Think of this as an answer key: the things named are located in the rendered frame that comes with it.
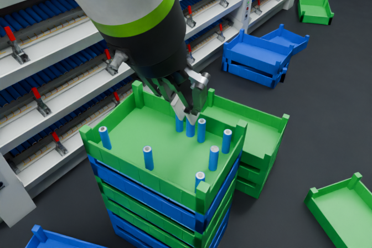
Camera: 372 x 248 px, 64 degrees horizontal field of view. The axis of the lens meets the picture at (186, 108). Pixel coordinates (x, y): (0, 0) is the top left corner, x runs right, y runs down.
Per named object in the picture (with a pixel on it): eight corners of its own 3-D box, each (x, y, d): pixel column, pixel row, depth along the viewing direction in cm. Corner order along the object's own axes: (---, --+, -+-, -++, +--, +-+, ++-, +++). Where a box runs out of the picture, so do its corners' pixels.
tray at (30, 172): (153, 98, 131) (159, 78, 120) (26, 192, 96) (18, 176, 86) (122, 70, 136) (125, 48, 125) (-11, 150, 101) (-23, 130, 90)
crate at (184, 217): (239, 166, 74) (243, 145, 69) (202, 235, 61) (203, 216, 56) (142, 124, 85) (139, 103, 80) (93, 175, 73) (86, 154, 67)
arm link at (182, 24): (195, -30, 30) (124, -43, 34) (137, 61, 27) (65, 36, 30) (203, 13, 36) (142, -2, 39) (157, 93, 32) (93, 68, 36)
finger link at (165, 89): (154, 75, 40) (145, 71, 41) (169, 107, 50) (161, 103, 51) (168, 52, 41) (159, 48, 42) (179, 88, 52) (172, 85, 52)
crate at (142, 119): (243, 145, 69) (248, 121, 64) (203, 216, 56) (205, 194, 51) (139, 103, 80) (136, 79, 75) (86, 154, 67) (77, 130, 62)
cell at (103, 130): (113, 146, 68) (108, 127, 64) (108, 152, 67) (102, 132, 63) (107, 143, 69) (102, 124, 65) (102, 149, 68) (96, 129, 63)
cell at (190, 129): (196, 133, 61) (197, 109, 56) (191, 138, 59) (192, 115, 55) (188, 129, 61) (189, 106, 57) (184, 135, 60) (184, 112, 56)
